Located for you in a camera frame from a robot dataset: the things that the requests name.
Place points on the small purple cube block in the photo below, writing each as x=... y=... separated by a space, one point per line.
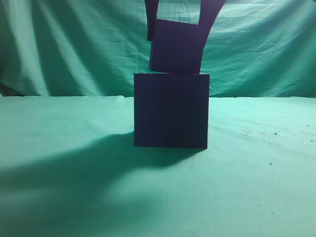
x=177 y=47

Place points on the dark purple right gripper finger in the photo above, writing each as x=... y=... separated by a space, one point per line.
x=209 y=10

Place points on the green table cloth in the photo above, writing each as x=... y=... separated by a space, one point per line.
x=69 y=168

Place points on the large dark purple groove box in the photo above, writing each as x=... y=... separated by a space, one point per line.
x=171 y=110

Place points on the green backdrop cloth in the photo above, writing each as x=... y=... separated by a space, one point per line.
x=256 y=48

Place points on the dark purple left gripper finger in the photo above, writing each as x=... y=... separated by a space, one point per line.
x=151 y=7

